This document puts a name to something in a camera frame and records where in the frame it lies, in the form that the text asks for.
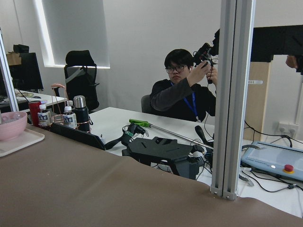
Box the beige tray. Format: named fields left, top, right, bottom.
left=0, top=129, right=45, bottom=157

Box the blue teach pendant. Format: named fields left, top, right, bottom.
left=241, top=141, right=303, bottom=181

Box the pink bowl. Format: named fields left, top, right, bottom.
left=0, top=112, right=27, bottom=141

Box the red can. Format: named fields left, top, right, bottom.
left=28, top=101, right=41, bottom=127

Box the metal reacher grabber stick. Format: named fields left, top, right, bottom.
left=129, top=119, right=214, bottom=150

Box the black steel thermos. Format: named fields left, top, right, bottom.
left=73, top=96, right=90, bottom=132

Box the seated person in black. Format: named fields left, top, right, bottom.
left=150, top=49, right=218, bottom=122

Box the white capped drink bottle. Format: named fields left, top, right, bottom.
left=37, top=104, right=52, bottom=129

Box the aluminium frame post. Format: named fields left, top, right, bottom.
left=211, top=0, right=256, bottom=201

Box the black office chair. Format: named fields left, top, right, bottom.
left=64, top=50, right=99, bottom=112

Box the black plastic bracket stand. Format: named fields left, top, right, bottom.
left=122, top=137, right=204, bottom=180

